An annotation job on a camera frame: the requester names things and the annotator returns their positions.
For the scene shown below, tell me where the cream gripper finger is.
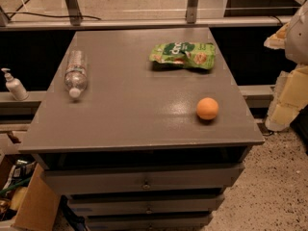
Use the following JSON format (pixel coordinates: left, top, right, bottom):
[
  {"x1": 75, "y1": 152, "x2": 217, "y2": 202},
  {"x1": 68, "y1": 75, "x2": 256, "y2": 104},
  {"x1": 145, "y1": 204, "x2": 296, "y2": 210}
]
[
  {"x1": 265, "y1": 64, "x2": 308, "y2": 131},
  {"x1": 264, "y1": 23, "x2": 289, "y2": 49}
]

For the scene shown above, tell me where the orange fruit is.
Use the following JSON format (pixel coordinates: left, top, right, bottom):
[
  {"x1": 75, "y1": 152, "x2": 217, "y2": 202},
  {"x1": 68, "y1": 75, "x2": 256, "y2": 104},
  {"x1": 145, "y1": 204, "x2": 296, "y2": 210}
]
[{"x1": 196, "y1": 97, "x2": 218, "y2": 120}]

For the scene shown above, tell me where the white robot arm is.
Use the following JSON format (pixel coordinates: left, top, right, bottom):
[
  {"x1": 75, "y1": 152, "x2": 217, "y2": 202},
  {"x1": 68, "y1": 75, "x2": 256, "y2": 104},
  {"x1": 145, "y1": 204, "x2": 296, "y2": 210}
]
[{"x1": 264, "y1": 1, "x2": 308, "y2": 131}]

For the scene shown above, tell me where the white pump dispenser bottle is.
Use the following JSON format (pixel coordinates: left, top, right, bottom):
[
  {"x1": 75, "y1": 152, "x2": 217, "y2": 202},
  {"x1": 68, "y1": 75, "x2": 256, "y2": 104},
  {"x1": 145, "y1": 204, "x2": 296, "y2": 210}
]
[{"x1": 1, "y1": 68, "x2": 29, "y2": 101}]

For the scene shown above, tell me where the grey drawer cabinet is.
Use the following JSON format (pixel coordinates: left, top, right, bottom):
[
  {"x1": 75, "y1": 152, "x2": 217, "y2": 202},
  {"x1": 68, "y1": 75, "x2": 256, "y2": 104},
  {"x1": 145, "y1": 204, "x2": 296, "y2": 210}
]
[{"x1": 17, "y1": 27, "x2": 266, "y2": 231}]

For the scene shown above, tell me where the green rice chip bag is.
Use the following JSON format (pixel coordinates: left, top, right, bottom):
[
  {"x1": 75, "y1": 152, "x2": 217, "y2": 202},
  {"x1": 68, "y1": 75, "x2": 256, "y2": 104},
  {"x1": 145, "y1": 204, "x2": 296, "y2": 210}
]
[{"x1": 149, "y1": 42, "x2": 216, "y2": 70}]

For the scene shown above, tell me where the grey metal railing frame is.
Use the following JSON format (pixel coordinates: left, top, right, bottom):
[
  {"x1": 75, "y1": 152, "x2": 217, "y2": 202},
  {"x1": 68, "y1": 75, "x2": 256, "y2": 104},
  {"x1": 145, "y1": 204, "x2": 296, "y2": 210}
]
[{"x1": 0, "y1": 0, "x2": 306, "y2": 31}]

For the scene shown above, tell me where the black cable on floor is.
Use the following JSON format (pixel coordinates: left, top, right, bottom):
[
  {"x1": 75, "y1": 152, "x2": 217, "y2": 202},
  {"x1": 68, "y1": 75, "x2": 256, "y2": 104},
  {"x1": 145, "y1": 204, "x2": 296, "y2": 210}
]
[{"x1": 4, "y1": 11, "x2": 102, "y2": 21}]

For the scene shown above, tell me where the brown cardboard box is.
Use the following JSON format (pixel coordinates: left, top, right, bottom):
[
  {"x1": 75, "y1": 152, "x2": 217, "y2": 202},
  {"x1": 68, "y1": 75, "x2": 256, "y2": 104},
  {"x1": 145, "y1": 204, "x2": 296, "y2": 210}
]
[{"x1": 0, "y1": 155, "x2": 60, "y2": 231}]

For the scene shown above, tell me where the top grey drawer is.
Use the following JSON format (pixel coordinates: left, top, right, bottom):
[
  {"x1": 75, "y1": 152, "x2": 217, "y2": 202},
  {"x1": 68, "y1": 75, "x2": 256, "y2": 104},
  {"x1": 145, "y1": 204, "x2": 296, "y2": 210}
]
[{"x1": 42, "y1": 163, "x2": 244, "y2": 195}]

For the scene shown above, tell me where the bottom grey drawer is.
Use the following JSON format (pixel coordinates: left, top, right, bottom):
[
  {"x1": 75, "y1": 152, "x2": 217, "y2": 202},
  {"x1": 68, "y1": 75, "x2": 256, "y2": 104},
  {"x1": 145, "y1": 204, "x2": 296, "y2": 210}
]
[{"x1": 86, "y1": 212, "x2": 213, "y2": 231}]

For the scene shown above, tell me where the middle grey drawer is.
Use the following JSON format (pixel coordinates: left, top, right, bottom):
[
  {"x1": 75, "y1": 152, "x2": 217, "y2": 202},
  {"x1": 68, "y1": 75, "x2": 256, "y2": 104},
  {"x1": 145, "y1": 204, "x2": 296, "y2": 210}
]
[{"x1": 68, "y1": 194, "x2": 224, "y2": 216}]

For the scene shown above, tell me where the grey drawer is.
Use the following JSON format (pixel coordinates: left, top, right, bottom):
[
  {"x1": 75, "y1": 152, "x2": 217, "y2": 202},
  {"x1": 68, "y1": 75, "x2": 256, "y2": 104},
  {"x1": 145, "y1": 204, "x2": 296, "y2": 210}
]
[
  {"x1": 86, "y1": 212, "x2": 213, "y2": 231},
  {"x1": 68, "y1": 194, "x2": 224, "y2": 216},
  {"x1": 42, "y1": 163, "x2": 244, "y2": 195}
]

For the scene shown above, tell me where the clear plastic water bottle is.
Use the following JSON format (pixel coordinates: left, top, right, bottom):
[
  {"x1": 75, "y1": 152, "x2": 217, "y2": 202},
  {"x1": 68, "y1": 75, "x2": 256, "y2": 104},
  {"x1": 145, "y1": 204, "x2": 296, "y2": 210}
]
[{"x1": 64, "y1": 50, "x2": 88, "y2": 99}]

